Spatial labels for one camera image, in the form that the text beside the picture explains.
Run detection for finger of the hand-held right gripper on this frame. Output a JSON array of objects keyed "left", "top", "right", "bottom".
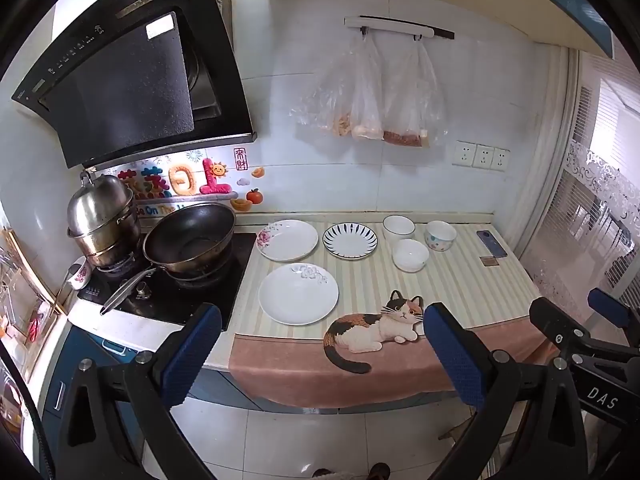
[
  {"left": 587, "top": 287, "right": 633, "bottom": 329},
  {"left": 529, "top": 297, "right": 640, "bottom": 361}
]

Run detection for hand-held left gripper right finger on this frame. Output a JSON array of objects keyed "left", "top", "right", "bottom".
[{"left": 422, "top": 302, "right": 590, "bottom": 480}]

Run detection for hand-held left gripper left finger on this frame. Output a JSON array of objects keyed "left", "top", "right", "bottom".
[{"left": 57, "top": 302, "right": 223, "bottom": 480}]

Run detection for blue rimmed white bowl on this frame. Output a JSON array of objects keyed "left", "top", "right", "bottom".
[{"left": 392, "top": 239, "right": 430, "bottom": 273}]

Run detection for grey flower white plate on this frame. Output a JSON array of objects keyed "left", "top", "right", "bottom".
[{"left": 258, "top": 263, "right": 340, "bottom": 326}]

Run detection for red floral patterned bowl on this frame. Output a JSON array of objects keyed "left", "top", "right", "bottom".
[{"left": 425, "top": 220, "right": 458, "bottom": 252}]

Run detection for pink floral white plate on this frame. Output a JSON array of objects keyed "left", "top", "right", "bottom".
[{"left": 256, "top": 219, "right": 319, "bottom": 262}]

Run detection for blue striped white plate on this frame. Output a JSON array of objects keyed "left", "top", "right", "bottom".
[{"left": 322, "top": 222, "right": 379, "bottom": 260}]

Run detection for striped cat print mat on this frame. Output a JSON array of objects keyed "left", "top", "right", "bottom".
[{"left": 229, "top": 220, "right": 561, "bottom": 408}]

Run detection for black gas stove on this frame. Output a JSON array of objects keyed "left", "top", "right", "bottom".
[{"left": 77, "top": 232, "right": 258, "bottom": 331}]

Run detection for cardboard piece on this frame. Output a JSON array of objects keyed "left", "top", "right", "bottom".
[{"left": 439, "top": 421, "right": 477, "bottom": 444}]

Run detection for blue base cabinet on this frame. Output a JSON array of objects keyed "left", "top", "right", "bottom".
[{"left": 42, "top": 327, "right": 351, "bottom": 461}]

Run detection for blue smartphone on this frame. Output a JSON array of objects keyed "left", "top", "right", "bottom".
[{"left": 476, "top": 230, "right": 507, "bottom": 258}]

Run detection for black wok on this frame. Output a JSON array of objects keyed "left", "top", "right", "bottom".
[{"left": 100, "top": 202, "right": 237, "bottom": 316}]

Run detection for frosted glass sliding door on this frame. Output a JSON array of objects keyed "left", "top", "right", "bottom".
[{"left": 520, "top": 50, "right": 640, "bottom": 311}]

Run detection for small floral cup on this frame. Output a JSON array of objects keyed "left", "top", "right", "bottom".
[{"left": 66, "top": 259, "right": 92, "bottom": 291}]

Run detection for black rimmed white bowl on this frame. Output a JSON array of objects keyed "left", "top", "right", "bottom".
[{"left": 382, "top": 215, "right": 416, "bottom": 243}]

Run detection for stainless steel steamer pot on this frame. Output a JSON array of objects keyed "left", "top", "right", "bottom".
[{"left": 66, "top": 172, "right": 142, "bottom": 267}]

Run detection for cluttered wooden rack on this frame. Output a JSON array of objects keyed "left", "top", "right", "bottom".
[{"left": 0, "top": 230, "right": 67, "bottom": 356}]

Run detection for clear plastic bag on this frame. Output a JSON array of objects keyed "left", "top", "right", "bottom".
[
  {"left": 382, "top": 40, "right": 447, "bottom": 149},
  {"left": 289, "top": 35, "right": 362, "bottom": 138},
  {"left": 350, "top": 35, "right": 387, "bottom": 141}
]

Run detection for black range hood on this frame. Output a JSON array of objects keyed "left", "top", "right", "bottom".
[{"left": 11, "top": 0, "right": 258, "bottom": 171}]

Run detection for colourful wall stickers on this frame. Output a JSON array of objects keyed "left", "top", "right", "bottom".
[{"left": 117, "top": 147, "right": 266, "bottom": 213}]

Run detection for wall hook rail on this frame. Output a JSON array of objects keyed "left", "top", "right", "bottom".
[{"left": 344, "top": 15, "right": 456, "bottom": 41}]

